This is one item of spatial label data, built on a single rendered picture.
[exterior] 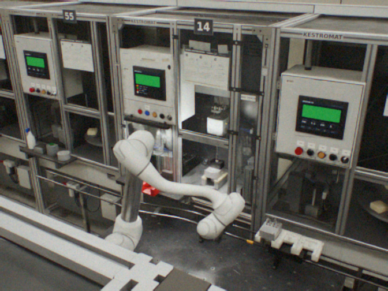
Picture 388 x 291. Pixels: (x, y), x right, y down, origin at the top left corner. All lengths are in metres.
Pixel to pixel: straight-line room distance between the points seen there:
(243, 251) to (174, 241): 0.45
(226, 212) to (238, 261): 0.56
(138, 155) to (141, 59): 0.84
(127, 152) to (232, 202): 0.58
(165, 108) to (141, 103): 0.20
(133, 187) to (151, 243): 0.56
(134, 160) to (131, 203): 0.40
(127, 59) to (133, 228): 1.09
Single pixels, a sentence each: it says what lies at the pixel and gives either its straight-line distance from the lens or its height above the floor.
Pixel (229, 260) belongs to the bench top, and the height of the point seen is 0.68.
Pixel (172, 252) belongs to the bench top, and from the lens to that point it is 2.61.
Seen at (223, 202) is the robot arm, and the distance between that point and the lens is 2.06.
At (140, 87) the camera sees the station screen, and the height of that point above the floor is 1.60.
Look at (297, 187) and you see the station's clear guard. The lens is 2.44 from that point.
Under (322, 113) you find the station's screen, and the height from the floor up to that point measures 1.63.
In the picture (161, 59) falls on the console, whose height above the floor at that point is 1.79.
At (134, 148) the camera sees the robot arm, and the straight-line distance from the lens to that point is 2.01.
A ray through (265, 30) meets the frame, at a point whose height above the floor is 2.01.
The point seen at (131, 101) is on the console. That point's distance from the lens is 2.78.
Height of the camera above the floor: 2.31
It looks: 24 degrees down
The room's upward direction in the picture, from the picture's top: straight up
